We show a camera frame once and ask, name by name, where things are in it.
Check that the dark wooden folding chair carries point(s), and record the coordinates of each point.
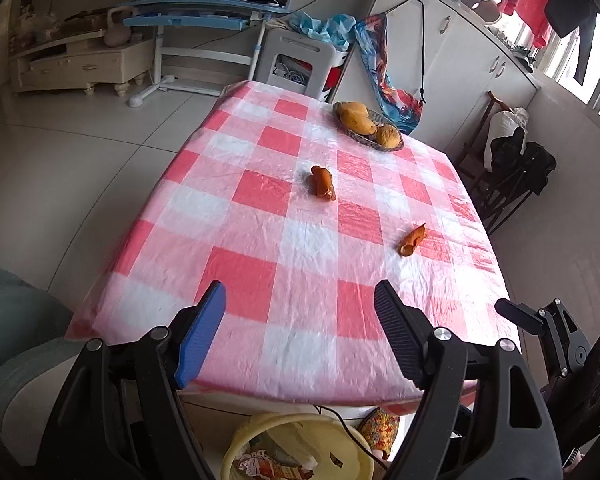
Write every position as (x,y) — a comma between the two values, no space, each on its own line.
(474,162)

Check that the yellow floral slipper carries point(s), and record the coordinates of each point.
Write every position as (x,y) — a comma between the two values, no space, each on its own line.
(380,430)

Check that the grey green sofa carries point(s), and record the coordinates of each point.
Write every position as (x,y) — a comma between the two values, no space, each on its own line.
(35,359)

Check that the blue white study desk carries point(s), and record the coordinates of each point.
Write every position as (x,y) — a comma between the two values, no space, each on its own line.
(234,16)

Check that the colourful patterned cloth bag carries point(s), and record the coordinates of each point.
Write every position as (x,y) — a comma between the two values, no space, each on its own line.
(403,108)

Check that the red white checkered tablecloth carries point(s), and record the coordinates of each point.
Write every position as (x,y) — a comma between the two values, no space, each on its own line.
(238,205)

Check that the white wall cabinet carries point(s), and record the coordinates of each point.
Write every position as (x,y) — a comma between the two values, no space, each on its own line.
(439,46)

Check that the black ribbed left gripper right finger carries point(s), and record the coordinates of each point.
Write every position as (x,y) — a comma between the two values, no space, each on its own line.
(407,330)

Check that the white plastic stool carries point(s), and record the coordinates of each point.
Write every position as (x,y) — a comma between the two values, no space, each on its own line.
(299,64)

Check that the orange peel piece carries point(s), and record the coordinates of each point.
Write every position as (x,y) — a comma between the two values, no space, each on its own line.
(323,183)

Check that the pink kettlebell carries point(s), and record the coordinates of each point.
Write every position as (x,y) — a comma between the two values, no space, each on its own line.
(117,33)

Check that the cream TV cabinet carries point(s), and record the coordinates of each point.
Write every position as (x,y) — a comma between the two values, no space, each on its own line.
(81,62)

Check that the small orange peel scrap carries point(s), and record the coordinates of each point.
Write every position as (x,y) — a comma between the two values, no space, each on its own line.
(412,240)

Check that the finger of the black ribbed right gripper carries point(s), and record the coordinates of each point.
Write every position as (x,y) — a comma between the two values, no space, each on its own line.
(521,315)

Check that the yellow plastic trash basin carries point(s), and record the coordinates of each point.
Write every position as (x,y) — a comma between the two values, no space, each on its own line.
(344,454)

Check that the light blue plastic bag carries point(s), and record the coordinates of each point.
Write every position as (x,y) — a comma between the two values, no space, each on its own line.
(336,30)

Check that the red snack wrapper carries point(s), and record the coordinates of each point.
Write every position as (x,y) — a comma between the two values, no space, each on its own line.
(258,465)

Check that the black clothes on chair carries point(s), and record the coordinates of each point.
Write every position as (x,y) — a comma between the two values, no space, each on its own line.
(519,166)

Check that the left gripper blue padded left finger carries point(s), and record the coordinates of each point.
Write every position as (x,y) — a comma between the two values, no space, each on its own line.
(194,329)

